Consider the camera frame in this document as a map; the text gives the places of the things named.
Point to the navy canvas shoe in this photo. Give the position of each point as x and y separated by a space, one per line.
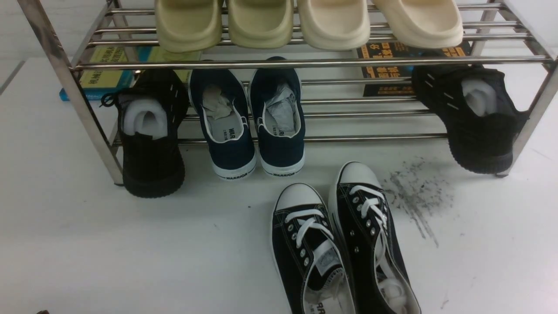
220 101
274 96

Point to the olive green slipper right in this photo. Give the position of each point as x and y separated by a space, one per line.
260 23

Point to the black knit sneaker right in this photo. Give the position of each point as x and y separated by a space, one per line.
479 115

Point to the black orange book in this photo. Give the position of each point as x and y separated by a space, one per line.
394 81

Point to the olive green slipper left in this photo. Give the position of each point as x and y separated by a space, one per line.
188 25

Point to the olive green slipper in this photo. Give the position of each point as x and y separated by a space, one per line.
188 25
260 23

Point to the cream slipper left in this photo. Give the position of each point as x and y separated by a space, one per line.
334 25

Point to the cream slipper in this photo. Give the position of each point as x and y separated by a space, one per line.
334 25
423 23

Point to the black knit sneaker left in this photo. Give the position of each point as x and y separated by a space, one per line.
149 116

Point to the cream slipper right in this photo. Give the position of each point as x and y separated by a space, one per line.
423 23

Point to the black canvas sneaker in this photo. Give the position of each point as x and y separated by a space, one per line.
365 234
306 255

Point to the black knit sneaker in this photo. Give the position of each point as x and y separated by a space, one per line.
149 116
479 115

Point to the stainless steel shoe rack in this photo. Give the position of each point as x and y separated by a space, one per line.
111 18

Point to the navy canvas shoe right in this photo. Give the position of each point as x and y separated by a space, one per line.
274 96

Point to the yellow green book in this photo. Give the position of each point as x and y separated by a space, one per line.
96 83

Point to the navy canvas shoe left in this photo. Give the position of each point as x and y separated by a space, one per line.
220 101

